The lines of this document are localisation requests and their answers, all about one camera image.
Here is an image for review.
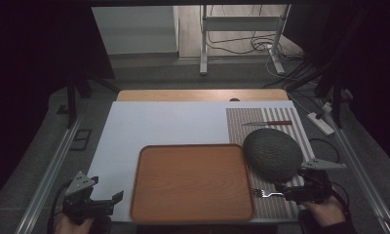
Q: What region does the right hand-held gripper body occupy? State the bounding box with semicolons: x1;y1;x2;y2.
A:
290;157;347;206

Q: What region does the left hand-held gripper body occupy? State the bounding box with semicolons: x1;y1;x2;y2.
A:
61;171;116;226

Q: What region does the silver metal fork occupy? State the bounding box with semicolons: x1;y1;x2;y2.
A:
252;187;285;199

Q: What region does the person's right hand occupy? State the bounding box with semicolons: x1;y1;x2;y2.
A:
300;194;347;228

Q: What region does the person's left hand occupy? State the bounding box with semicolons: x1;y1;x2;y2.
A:
54;212;96;234

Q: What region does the white power strip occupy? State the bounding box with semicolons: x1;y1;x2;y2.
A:
306;111;335;137

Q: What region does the striped woven placemat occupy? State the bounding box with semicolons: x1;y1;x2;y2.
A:
225;107;316;219

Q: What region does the brown wooden tray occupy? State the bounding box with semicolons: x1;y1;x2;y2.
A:
130;143;255;223

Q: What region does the white table mat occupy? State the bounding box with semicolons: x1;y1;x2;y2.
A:
86;99;302;224

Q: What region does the black tripod stand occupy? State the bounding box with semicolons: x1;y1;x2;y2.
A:
56;72;121;130
262;48;355;130

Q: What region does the wooden table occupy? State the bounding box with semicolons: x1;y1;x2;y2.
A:
116;89;290;102

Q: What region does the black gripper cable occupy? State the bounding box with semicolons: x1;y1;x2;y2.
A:
329;180;353;223
47;180;72;234

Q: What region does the aluminium rail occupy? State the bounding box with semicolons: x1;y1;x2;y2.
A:
323;106;390;234
15;115;84;234

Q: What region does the black floor cable loop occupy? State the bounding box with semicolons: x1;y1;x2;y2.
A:
308;137;341;164

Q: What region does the black floor frame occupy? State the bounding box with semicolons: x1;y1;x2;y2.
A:
68;128;94;152

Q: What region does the tangle of floor cables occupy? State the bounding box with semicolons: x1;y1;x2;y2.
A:
206;4;306;81

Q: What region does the white metal desk frame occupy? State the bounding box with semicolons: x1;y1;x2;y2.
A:
199;4;293;77

